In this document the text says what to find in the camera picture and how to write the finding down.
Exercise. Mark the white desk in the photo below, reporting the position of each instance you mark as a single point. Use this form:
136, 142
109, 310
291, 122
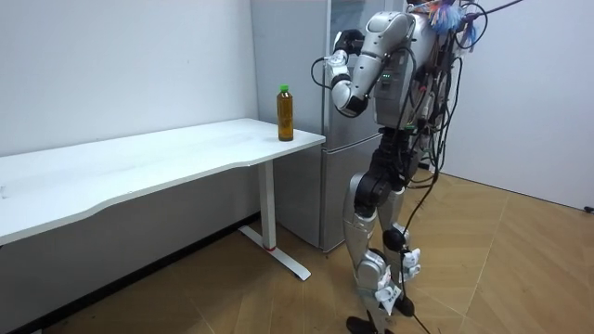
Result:
139, 158

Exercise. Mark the small black floor object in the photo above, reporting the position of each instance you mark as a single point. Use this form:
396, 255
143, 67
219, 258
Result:
589, 209

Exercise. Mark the amber drink bottle green cap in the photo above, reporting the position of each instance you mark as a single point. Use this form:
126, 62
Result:
285, 116

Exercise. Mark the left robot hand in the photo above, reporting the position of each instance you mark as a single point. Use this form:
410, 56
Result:
349, 41

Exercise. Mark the grey fridge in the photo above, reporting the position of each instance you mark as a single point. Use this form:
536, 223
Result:
297, 69

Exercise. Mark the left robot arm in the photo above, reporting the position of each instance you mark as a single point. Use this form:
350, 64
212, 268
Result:
376, 51

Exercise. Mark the robot legs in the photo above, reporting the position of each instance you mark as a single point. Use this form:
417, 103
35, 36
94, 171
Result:
366, 222

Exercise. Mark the robot body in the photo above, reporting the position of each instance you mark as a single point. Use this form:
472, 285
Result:
394, 88

